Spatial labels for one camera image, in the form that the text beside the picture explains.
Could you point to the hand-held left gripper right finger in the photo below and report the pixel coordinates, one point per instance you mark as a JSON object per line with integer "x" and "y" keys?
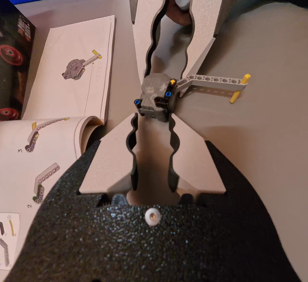
{"x": 195, "y": 164}

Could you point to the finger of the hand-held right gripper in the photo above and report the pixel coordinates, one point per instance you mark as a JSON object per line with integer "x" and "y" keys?
{"x": 149, "y": 10}
{"x": 207, "y": 17}

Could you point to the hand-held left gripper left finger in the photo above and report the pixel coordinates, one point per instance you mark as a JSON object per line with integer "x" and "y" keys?
{"x": 108, "y": 161}

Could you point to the grey toy brick assembly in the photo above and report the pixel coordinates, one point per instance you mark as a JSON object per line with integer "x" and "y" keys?
{"x": 154, "y": 94}

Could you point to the white instruction booklet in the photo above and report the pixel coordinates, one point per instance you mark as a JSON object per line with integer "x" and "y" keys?
{"x": 60, "y": 94}

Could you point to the person's right hand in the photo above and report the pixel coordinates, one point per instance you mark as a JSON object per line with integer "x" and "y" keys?
{"x": 179, "y": 17}

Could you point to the black toy set box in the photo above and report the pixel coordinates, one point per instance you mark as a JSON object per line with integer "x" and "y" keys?
{"x": 14, "y": 70}

